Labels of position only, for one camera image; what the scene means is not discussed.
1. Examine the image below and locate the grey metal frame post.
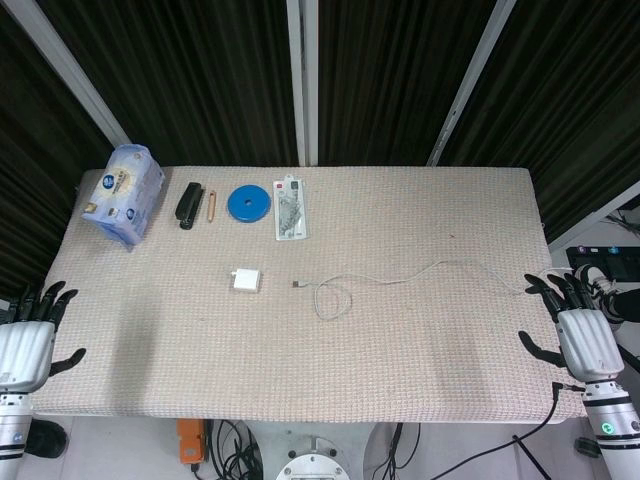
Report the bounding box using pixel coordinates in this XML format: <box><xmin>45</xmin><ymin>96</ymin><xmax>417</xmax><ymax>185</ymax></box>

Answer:
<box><xmin>427</xmin><ymin>0</ymin><xmax>516</xmax><ymax>167</ymax></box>
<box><xmin>4</xmin><ymin>0</ymin><xmax>132</xmax><ymax>147</ymax></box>
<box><xmin>285</xmin><ymin>0</ymin><xmax>320</xmax><ymax>167</ymax></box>

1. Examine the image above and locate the black stapler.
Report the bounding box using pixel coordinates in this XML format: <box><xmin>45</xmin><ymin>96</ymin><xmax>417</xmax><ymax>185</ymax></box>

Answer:
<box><xmin>174</xmin><ymin>182</ymin><xmax>205</xmax><ymax>232</ymax></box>

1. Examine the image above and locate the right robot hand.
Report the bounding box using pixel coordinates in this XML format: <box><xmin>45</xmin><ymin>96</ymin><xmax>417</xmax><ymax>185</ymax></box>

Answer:
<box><xmin>518</xmin><ymin>267</ymin><xmax>625</xmax><ymax>385</ymax></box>

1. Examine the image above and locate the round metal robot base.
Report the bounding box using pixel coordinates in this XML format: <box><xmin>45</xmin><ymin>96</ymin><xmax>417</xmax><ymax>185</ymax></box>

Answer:
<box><xmin>275</xmin><ymin>434</ymin><xmax>351</xmax><ymax>480</ymax></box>

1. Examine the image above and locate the black pleated curtain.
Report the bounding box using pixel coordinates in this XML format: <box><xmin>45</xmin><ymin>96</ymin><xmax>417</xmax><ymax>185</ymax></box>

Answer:
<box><xmin>0</xmin><ymin>0</ymin><xmax>640</xmax><ymax>299</ymax></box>

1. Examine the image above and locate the clear plastic retail package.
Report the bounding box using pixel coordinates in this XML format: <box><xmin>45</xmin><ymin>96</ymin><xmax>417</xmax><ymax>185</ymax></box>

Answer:
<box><xmin>272</xmin><ymin>173</ymin><xmax>311</xmax><ymax>242</ymax></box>

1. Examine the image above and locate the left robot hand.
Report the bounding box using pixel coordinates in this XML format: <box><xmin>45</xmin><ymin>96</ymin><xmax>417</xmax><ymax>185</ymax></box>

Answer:
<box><xmin>0</xmin><ymin>280</ymin><xmax>87</xmax><ymax>396</ymax></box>

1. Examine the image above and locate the grey metal frame bar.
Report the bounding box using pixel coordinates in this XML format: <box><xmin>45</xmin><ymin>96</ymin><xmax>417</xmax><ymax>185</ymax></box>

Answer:
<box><xmin>547</xmin><ymin>179</ymin><xmax>640</xmax><ymax>252</ymax></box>

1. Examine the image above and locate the white charger adapter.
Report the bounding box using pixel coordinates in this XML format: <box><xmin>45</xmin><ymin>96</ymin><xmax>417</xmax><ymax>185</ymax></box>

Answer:
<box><xmin>228</xmin><ymin>268</ymin><xmax>260</xmax><ymax>292</ymax></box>

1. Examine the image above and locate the blue round disc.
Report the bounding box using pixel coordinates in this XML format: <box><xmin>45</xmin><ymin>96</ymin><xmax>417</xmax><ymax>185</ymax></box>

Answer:
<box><xmin>227</xmin><ymin>184</ymin><xmax>272</xmax><ymax>223</ymax></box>

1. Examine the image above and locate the white usb cable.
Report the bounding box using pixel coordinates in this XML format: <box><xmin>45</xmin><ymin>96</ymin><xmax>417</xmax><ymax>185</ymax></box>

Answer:
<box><xmin>291</xmin><ymin>257</ymin><xmax>576</xmax><ymax>322</ymax></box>

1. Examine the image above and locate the person leg black sock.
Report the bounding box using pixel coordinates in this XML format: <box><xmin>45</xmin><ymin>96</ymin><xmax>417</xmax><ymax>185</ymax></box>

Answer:
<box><xmin>610</xmin><ymin>289</ymin><xmax>640</xmax><ymax>322</ymax></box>

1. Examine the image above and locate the white and black sneaker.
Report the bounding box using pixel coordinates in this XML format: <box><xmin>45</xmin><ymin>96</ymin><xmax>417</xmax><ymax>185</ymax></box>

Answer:
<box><xmin>574</xmin><ymin>263</ymin><xmax>620</xmax><ymax>321</ymax></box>

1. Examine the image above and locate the orange device under table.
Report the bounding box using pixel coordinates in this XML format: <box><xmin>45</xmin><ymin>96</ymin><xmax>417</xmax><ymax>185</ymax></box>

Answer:
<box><xmin>176</xmin><ymin>418</ymin><xmax>207</xmax><ymax>464</ymax></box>

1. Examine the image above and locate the beige woven table cloth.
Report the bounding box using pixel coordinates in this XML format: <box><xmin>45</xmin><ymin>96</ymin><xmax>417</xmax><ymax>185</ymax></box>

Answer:
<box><xmin>32</xmin><ymin>166</ymin><xmax>589</xmax><ymax>426</ymax></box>

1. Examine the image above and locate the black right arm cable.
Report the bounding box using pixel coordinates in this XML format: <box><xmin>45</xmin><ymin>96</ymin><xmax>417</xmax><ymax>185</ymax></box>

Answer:
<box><xmin>439</xmin><ymin>380</ymin><xmax>586</xmax><ymax>480</ymax></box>

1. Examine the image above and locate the black round floor object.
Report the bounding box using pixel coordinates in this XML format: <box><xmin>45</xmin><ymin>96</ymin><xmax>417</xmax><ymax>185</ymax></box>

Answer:
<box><xmin>24</xmin><ymin>419</ymin><xmax>69</xmax><ymax>459</ymax></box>

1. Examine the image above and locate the blue tissue pack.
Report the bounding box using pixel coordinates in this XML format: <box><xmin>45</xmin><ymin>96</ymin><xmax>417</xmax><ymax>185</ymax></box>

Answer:
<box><xmin>81</xmin><ymin>143</ymin><xmax>166</xmax><ymax>252</ymax></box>

